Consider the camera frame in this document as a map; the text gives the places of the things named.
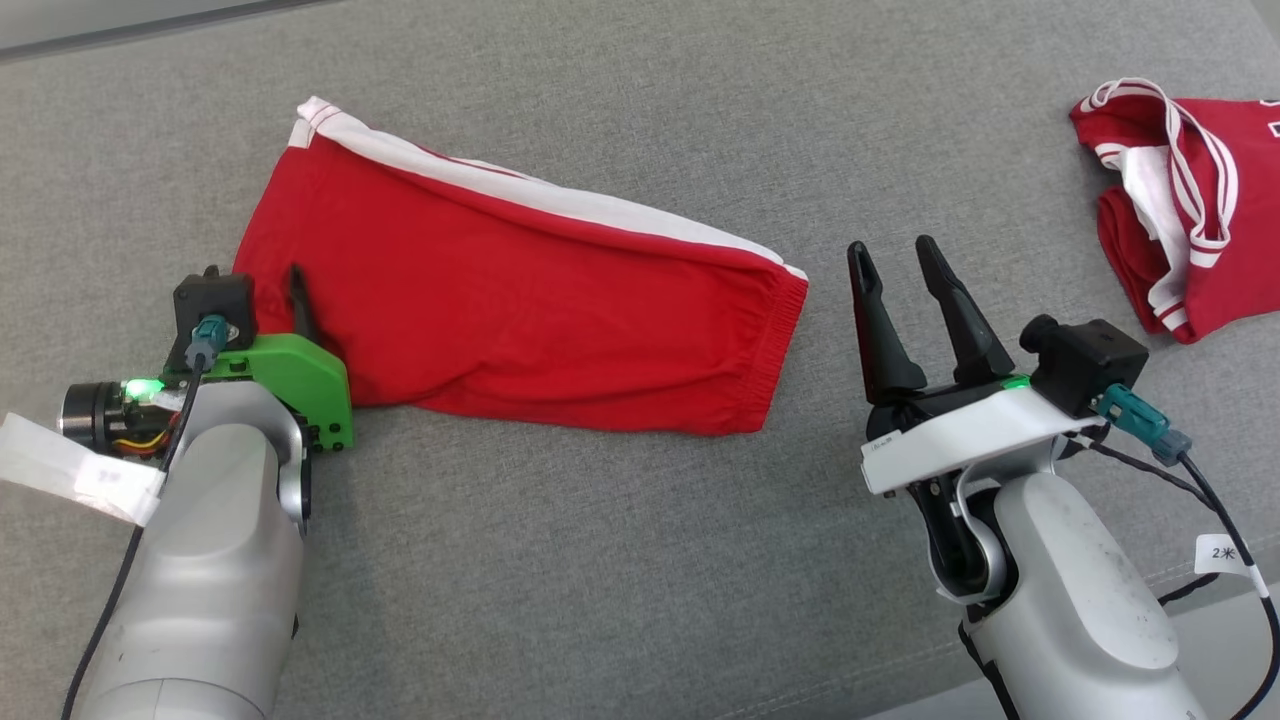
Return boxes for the teal left camera cable connector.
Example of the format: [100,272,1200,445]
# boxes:
[184,314,232,372]

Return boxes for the grey wall skirting rail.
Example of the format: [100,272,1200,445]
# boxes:
[0,0,337,64]

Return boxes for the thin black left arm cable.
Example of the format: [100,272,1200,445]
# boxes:
[60,355,207,720]

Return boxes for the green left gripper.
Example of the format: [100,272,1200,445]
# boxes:
[60,263,354,461]

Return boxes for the teal camera cable connector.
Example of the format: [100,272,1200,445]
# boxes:
[1094,384,1194,467]
[184,314,232,372]

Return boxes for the teal right camera cable connector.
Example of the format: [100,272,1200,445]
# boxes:
[1094,384,1194,467]

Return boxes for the red Bulls basketball jersey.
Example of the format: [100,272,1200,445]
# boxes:
[1068,77,1280,346]

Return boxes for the white tape tag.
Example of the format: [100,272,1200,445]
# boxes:
[0,411,167,527]

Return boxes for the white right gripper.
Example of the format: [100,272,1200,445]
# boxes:
[847,235,1107,497]

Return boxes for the small white printed cable label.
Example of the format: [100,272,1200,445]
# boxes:
[1194,532,1270,600]

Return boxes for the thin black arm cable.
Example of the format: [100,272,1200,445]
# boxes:
[60,355,207,720]
[1080,440,1280,720]

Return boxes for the red shorts with white stripe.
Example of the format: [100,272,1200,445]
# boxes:
[231,95,811,437]

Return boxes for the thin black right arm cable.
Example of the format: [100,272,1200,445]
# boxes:
[1080,440,1280,720]

